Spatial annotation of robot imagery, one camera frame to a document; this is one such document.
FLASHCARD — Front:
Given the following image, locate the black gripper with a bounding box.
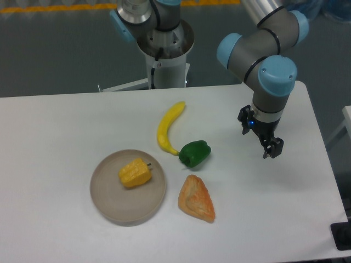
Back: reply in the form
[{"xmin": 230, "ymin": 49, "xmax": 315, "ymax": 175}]
[{"xmin": 237, "ymin": 105, "xmax": 284, "ymax": 159}]

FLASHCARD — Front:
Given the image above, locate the yellow bell pepper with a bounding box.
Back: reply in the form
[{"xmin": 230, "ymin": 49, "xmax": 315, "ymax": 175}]
[{"xmin": 118, "ymin": 158, "xmax": 152, "ymax": 188}]

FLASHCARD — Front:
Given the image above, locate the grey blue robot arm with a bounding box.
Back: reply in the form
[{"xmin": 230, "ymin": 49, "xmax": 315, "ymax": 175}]
[{"xmin": 110, "ymin": 1, "xmax": 309, "ymax": 158}]

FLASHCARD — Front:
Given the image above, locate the green bell pepper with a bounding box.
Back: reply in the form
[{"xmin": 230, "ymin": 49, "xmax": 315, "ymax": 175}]
[{"xmin": 178, "ymin": 140, "xmax": 212, "ymax": 168}]

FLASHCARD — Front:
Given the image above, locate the beige round plate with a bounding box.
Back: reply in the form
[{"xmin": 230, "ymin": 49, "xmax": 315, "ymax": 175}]
[{"xmin": 90, "ymin": 150, "xmax": 166, "ymax": 226}]

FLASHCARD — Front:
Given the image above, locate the white furniture at right edge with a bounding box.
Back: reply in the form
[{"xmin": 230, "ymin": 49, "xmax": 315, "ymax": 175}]
[{"xmin": 325, "ymin": 105, "xmax": 350, "ymax": 151}]

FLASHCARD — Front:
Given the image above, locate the triangular golden pastry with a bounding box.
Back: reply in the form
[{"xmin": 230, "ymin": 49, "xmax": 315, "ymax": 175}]
[{"xmin": 178, "ymin": 175, "xmax": 216, "ymax": 224}]

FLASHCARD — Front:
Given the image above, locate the yellow banana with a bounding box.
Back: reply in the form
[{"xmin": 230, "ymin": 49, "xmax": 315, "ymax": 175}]
[{"xmin": 156, "ymin": 101, "xmax": 185, "ymax": 156}]

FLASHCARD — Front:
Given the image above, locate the black device at table edge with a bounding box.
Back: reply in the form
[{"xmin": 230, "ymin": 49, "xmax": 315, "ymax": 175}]
[{"xmin": 330, "ymin": 221, "xmax": 351, "ymax": 251}]

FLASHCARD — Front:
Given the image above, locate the blue plastic bag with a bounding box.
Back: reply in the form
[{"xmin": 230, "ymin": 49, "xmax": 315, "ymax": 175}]
[{"xmin": 294, "ymin": 0, "xmax": 350, "ymax": 24}]

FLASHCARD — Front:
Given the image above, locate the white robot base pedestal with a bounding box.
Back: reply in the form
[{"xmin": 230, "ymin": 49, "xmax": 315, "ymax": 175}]
[{"xmin": 101, "ymin": 19, "xmax": 195, "ymax": 92}]

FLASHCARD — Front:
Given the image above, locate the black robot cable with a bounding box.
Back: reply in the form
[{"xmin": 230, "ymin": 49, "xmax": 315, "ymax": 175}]
[{"xmin": 150, "ymin": 48, "xmax": 165, "ymax": 90}]

